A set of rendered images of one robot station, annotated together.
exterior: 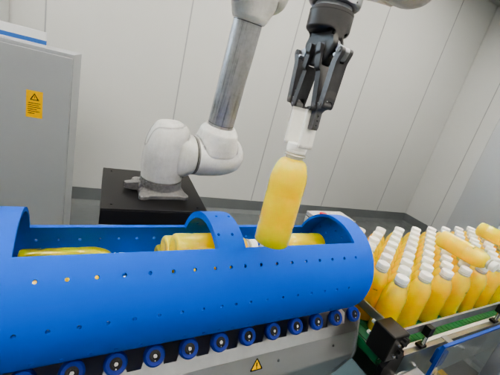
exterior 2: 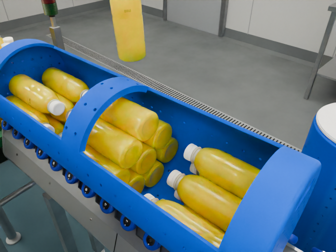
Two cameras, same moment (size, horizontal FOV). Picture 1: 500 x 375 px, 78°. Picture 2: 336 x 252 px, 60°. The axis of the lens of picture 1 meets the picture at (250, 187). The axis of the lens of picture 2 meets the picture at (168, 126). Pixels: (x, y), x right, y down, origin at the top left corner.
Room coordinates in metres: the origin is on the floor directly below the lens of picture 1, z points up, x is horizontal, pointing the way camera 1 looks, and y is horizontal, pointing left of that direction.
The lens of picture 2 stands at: (0.71, 0.63, 1.55)
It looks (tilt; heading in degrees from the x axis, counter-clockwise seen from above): 37 degrees down; 252
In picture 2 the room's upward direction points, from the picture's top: straight up
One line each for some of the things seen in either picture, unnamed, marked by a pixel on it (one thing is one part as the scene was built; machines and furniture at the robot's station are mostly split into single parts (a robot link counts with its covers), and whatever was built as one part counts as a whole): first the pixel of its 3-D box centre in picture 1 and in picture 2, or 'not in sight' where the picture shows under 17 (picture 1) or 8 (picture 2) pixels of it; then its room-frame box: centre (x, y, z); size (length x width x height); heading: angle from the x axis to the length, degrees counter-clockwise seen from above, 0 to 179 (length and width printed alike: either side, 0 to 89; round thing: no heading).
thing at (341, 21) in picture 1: (325, 38); not in sight; (0.59, -0.06, 1.64); 0.08 x 0.07 x 0.09; 31
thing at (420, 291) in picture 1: (413, 301); not in sight; (0.91, -0.63, 1.00); 0.07 x 0.07 x 0.19
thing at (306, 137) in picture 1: (309, 129); not in sight; (0.57, -0.08, 1.48); 0.03 x 0.01 x 0.07; 121
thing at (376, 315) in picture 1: (347, 289); not in sight; (0.94, -0.42, 0.96); 0.40 x 0.01 x 0.03; 32
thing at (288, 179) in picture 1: (283, 199); (127, 19); (0.58, -0.07, 1.34); 0.07 x 0.07 x 0.19
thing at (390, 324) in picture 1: (385, 339); not in sight; (0.75, -0.49, 0.95); 0.10 x 0.07 x 0.10; 32
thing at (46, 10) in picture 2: not in sight; (50, 8); (0.79, -0.87, 1.18); 0.06 x 0.06 x 0.05
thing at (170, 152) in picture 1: (168, 149); not in sight; (1.11, 0.33, 1.23); 0.18 x 0.16 x 0.22; 126
